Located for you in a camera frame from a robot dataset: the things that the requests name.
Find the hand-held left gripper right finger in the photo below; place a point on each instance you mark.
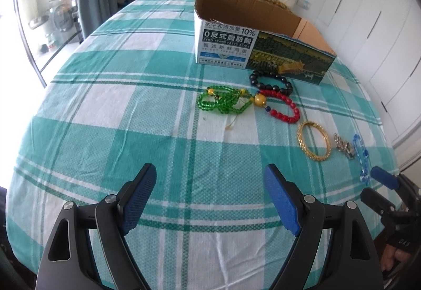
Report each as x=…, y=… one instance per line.
x=281, y=198

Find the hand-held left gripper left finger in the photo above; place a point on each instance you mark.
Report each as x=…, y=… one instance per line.
x=138, y=198

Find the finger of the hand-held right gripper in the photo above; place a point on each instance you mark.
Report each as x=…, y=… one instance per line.
x=375, y=199
x=384, y=178

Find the gold bangle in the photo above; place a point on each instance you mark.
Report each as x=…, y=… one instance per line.
x=302, y=142

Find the cardboard box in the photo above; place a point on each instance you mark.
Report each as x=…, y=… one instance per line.
x=227, y=46

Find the person's right hand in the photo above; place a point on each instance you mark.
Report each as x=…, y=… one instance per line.
x=396, y=258

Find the green white plaid tablecloth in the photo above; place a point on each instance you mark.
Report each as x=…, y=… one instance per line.
x=131, y=112

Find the white wardrobe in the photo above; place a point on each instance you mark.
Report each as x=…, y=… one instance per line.
x=371, y=30

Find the black framed glass door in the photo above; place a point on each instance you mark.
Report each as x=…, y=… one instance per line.
x=29, y=46

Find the grey washing machine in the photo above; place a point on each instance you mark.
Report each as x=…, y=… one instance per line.
x=62, y=17

